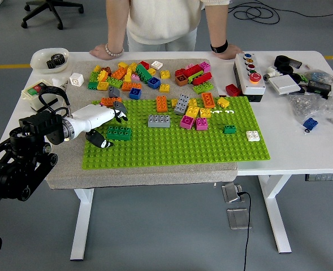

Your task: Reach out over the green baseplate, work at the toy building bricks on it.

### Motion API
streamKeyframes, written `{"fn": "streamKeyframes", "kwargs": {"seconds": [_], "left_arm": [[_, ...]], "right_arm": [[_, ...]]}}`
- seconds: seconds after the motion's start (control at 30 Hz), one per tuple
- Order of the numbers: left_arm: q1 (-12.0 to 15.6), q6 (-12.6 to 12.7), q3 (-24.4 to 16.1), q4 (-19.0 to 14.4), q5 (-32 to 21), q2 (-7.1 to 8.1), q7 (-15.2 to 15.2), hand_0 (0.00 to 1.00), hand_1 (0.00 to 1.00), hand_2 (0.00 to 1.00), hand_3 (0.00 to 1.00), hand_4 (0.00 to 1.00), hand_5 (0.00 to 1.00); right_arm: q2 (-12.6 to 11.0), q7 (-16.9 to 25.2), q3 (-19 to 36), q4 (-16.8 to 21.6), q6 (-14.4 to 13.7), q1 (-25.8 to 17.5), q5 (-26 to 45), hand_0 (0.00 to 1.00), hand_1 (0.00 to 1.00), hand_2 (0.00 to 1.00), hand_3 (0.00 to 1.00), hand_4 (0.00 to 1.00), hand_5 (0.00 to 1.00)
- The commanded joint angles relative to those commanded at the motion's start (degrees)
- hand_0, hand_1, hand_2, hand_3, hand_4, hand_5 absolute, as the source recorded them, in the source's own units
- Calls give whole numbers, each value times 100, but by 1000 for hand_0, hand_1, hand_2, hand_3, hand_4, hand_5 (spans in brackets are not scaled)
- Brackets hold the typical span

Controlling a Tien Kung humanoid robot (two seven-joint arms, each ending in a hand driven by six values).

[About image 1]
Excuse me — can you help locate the person's left hand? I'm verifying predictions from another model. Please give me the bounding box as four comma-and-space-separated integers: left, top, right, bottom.
215, 44, 244, 60

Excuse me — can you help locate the person's right hand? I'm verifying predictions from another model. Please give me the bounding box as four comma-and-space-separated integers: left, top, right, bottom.
89, 43, 110, 60

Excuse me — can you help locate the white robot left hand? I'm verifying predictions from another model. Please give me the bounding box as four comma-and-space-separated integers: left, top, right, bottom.
70, 103, 129, 150

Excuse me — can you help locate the dark green long brick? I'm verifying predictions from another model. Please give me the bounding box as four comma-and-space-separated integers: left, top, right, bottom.
106, 126, 132, 141

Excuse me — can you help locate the flat-lying grey long brick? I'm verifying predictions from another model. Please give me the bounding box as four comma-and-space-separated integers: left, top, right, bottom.
148, 114, 171, 129

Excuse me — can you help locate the green toy baseplate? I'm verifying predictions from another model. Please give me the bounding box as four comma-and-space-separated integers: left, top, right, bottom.
81, 95, 271, 171

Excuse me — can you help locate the black wristwatch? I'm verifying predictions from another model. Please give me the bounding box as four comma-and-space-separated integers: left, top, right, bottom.
210, 39, 228, 54

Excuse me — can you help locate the orange long brick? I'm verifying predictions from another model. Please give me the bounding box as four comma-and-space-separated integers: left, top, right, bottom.
122, 81, 142, 92
101, 97, 123, 107
155, 95, 168, 113
201, 92, 217, 110

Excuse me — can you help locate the white cube brick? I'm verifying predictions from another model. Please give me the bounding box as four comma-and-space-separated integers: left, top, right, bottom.
69, 72, 85, 86

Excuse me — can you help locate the red rounded brick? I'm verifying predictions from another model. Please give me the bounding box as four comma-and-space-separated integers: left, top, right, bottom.
192, 72, 213, 86

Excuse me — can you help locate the push-button control box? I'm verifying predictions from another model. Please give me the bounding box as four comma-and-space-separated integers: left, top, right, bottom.
233, 52, 267, 103

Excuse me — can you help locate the lime green flat brick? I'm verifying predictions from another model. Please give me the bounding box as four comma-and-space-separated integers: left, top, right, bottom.
187, 70, 205, 85

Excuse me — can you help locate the red long brick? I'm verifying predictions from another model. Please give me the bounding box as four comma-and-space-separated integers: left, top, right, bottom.
183, 64, 204, 79

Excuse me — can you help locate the black gear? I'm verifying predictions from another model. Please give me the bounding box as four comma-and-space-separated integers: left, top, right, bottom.
46, 53, 68, 69

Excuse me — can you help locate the white plastic fitting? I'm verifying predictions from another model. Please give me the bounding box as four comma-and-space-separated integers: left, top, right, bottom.
262, 66, 283, 82

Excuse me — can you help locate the lime green long brick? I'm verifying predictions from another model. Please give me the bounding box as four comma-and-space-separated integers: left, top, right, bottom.
193, 81, 215, 95

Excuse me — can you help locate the white tube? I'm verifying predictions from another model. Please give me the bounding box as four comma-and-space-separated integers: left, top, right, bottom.
51, 77, 70, 96

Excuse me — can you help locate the extra long green brick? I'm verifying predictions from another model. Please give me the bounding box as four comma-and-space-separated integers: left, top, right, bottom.
135, 64, 153, 84

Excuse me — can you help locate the white bowl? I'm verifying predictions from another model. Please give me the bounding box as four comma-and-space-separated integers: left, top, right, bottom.
29, 47, 70, 75

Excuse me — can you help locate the black office chair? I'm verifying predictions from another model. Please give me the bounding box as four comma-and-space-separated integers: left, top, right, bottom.
21, 0, 85, 30

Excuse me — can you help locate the person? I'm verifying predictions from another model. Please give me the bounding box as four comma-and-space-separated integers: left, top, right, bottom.
89, 0, 244, 60

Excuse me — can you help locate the tilted grey long brick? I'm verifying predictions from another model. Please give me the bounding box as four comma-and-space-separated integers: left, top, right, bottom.
174, 93, 191, 116

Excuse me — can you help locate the magenta square brick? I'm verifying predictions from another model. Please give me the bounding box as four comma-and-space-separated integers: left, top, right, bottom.
180, 115, 196, 130

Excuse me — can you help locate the grey-brown mat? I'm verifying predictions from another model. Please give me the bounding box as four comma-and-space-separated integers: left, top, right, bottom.
45, 58, 239, 190

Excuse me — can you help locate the clear bag with blue part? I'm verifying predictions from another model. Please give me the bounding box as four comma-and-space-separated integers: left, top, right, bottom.
303, 69, 333, 85

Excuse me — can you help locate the black power adapter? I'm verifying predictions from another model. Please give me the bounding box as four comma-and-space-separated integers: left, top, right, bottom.
306, 80, 332, 100

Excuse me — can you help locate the white table leg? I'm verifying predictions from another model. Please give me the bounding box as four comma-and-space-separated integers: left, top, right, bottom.
70, 188, 95, 261
258, 174, 293, 254

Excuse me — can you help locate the silver floor socket box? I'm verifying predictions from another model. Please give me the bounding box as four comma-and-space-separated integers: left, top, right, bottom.
221, 182, 244, 204

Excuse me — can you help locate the grey table control panel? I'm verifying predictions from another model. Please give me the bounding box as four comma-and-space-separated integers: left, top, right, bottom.
305, 173, 333, 182

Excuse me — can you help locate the silver floor plate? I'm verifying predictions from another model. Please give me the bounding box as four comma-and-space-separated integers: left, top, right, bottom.
226, 208, 252, 230

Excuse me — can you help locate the bead bracelet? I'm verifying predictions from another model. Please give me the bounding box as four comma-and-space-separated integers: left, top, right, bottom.
105, 42, 125, 59

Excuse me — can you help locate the black floor cable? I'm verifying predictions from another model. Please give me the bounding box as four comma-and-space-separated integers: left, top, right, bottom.
197, 0, 333, 21

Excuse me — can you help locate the black strap roll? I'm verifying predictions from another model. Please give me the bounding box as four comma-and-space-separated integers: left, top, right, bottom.
274, 55, 302, 75

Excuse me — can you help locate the white switch plate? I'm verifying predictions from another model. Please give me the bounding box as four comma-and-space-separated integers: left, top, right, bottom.
267, 75, 302, 96

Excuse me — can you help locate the white red-green switch box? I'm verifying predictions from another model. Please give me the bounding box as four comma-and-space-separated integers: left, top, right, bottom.
21, 79, 59, 114

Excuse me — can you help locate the black power cord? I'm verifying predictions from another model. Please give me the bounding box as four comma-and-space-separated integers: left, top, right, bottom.
236, 191, 253, 271

